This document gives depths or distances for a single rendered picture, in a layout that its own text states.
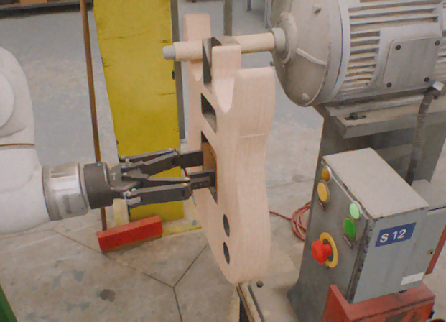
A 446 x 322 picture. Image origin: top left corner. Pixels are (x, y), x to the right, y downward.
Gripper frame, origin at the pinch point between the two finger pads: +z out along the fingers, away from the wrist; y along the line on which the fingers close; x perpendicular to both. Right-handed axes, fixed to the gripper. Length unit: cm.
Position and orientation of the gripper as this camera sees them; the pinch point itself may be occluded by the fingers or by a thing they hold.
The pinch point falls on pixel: (207, 167)
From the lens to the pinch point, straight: 74.8
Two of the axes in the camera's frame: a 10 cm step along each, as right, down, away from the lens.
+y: 2.8, 4.6, -8.4
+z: 9.6, -1.6, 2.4
